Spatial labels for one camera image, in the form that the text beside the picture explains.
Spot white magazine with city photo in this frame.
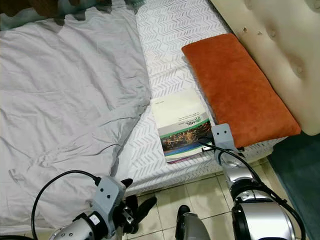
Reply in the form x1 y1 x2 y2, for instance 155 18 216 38
150 88 217 165

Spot orange pillow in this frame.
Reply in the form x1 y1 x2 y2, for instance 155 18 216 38
181 33 302 149

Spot dark teal floor mat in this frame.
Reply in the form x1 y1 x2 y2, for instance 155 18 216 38
267 132 320 240

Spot grey duvet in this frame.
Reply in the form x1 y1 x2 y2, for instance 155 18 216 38
0 4 152 236

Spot white patterned mattress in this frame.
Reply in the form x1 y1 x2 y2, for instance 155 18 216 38
119 0 288 195

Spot cream tufted headboard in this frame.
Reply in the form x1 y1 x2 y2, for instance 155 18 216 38
209 0 320 136

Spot grey green scalloped fabric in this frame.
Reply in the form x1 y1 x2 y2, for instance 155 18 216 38
0 0 143 33

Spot brown curtain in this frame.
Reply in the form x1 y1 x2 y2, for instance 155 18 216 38
0 0 111 20

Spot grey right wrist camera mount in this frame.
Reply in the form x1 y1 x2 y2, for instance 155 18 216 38
211 123 236 151

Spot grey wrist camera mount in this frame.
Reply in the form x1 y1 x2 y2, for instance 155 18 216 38
211 123 236 151
94 174 127 226

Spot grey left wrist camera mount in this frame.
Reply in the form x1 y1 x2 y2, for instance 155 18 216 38
94 174 127 226

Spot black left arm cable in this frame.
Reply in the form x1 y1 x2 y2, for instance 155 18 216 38
30 169 104 240

